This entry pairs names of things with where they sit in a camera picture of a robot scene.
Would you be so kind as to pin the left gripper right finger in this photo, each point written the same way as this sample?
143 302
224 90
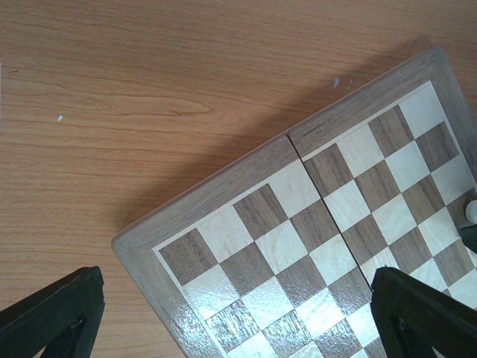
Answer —
416 320

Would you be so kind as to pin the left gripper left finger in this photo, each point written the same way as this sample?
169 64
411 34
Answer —
60 320

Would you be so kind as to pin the white queen chess piece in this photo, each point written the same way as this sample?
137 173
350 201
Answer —
471 211

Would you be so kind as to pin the wooden folding chess board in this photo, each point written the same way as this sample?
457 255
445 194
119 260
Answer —
274 255

